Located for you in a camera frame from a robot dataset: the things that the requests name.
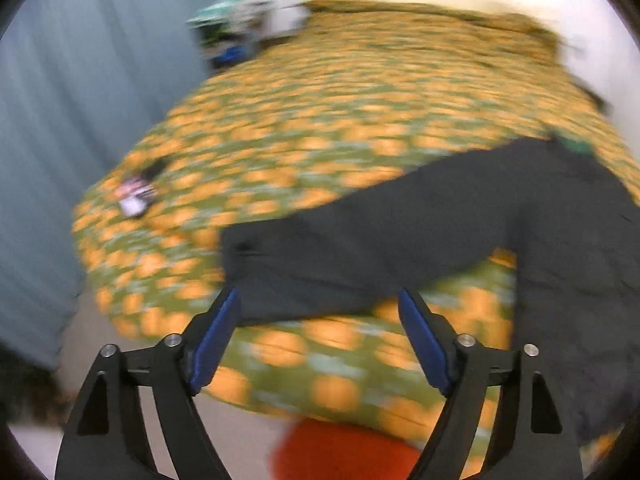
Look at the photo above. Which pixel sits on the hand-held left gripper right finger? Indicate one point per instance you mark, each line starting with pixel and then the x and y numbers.
pixel 425 345

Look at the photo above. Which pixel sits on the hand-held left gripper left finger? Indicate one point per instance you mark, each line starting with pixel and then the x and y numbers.
pixel 215 340

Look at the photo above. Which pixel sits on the black puffer jacket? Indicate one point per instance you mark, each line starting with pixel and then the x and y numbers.
pixel 425 220

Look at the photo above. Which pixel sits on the person's orange-red knit clothing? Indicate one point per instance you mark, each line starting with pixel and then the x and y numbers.
pixel 345 452

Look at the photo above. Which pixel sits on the small dark object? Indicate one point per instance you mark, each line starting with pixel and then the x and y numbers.
pixel 156 169

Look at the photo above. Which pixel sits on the green orange floral quilt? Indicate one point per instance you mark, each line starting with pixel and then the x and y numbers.
pixel 300 110

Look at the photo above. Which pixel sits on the blue-grey curtain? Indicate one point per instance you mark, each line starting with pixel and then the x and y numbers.
pixel 75 110

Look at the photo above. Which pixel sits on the chair piled with clutter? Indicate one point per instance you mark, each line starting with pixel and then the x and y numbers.
pixel 230 25

